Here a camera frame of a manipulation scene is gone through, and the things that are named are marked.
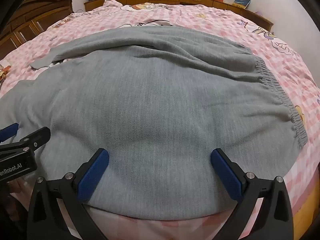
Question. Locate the wooden headboard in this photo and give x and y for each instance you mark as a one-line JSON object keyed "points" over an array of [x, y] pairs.
{"points": [[37, 12]]}

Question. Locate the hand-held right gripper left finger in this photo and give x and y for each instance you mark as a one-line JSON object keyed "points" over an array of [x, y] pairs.
{"points": [[93, 175]]}

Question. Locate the grey knit sweater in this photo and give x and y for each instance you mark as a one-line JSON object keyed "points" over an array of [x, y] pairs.
{"points": [[150, 105]]}

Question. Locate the pink checked cartoon blanket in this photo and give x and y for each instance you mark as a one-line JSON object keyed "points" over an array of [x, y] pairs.
{"points": [[225, 22]]}

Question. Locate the blue and yellow book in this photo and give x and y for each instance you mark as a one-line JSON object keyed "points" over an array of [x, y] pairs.
{"points": [[241, 2]]}

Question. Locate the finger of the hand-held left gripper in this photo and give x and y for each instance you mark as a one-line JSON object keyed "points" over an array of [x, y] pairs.
{"points": [[8, 132], [37, 136]]}

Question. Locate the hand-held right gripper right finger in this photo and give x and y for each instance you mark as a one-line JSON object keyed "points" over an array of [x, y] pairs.
{"points": [[226, 175]]}

